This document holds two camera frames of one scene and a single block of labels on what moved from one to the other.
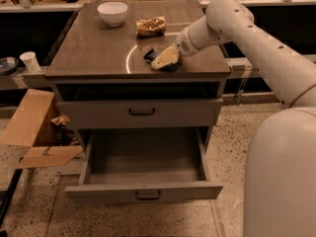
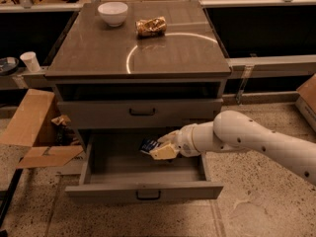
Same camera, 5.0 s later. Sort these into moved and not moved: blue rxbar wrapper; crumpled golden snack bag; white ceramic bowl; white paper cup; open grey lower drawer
Moved: blue rxbar wrapper
Not moved: white ceramic bowl; open grey lower drawer; white paper cup; crumpled golden snack bag
